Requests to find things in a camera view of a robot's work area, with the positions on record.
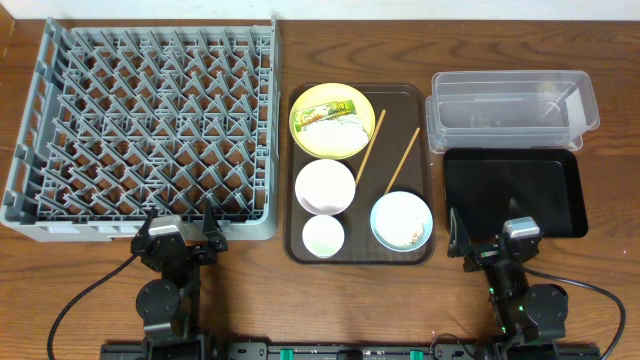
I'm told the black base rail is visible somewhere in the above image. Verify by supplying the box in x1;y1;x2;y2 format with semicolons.
99;340;601;360

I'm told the white bowl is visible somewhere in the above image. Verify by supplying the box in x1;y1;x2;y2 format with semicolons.
294;159;356;215

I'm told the small white cup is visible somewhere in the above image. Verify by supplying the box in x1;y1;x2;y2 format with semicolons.
302;215;345;259

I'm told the clear plastic waste bin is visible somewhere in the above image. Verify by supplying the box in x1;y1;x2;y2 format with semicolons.
425;70;600;154

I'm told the right wooden chopstick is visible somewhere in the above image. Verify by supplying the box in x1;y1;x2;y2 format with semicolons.
384;127;421;195

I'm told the light blue bowl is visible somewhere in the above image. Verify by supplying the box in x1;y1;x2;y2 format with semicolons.
370;191;434;252

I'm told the grey plastic dishwasher rack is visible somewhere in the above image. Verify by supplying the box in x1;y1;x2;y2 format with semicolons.
1;19;281;242

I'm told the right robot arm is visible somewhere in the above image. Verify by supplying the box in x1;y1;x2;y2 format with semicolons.
447;208;568;359

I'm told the green snack wrapper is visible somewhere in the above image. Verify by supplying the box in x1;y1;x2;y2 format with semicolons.
294;100;356;131

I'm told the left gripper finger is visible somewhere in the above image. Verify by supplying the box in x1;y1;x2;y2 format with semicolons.
134;208;158;240
202;202;228;252

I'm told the brown serving tray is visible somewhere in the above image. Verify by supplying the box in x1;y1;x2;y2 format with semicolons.
283;83;435;266

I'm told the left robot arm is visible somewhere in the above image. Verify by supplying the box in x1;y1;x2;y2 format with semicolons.
131;204;228;360

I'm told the wooden chopstick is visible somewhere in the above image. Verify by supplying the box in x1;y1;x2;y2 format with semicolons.
384;127;421;195
355;109;387;188

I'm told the left wooden chopstick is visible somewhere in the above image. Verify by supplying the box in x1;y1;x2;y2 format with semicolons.
355;109;387;188

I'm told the black food waste tray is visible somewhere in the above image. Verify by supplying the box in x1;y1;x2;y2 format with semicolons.
443;148;589;241

